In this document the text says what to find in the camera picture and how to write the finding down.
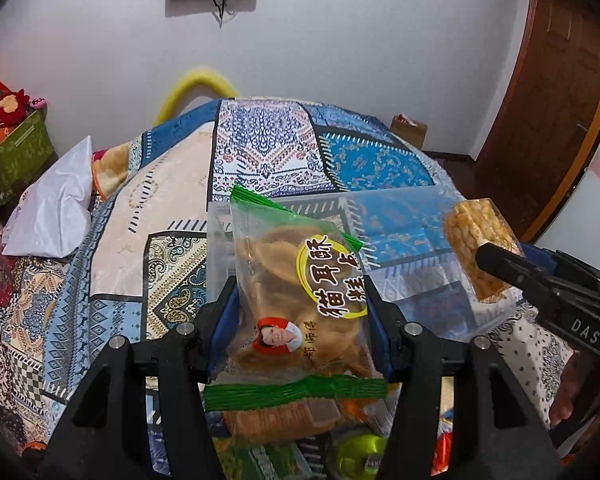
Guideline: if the green jelly cup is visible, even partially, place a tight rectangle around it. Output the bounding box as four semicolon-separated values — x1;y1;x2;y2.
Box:
327;434;387;480

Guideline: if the cardboard box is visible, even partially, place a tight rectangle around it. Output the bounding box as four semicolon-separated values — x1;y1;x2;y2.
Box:
390;114;428;150

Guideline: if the cat ear crisps bag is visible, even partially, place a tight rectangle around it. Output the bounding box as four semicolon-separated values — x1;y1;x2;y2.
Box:
204;185;388;444

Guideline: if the brown wooden door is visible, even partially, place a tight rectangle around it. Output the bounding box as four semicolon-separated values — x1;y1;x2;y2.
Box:
476;0;600;242

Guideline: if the patchwork patterned bedspread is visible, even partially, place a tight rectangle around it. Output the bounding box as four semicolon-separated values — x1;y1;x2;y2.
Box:
0;96;577;476

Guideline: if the clear plastic storage bin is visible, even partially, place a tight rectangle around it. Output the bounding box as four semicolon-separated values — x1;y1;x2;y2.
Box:
206;184;524;340

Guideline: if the puffed rice bar pack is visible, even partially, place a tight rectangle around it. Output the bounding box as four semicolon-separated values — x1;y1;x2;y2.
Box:
442;198;522;304

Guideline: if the yellow foam hoop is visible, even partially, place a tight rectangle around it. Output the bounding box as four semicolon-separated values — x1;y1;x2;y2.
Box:
152;67;238;127

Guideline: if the person's hand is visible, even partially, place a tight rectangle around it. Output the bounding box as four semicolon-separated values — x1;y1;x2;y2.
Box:
548;352;588;427

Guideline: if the white pillow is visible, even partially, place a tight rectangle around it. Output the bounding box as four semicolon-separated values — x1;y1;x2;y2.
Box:
2;136;93;258

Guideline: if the green storage box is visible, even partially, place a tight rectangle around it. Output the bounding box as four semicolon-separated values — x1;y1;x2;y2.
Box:
0;110;57;207

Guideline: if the red plush toy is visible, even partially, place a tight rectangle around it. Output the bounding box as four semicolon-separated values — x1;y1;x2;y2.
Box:
0;81;47;128

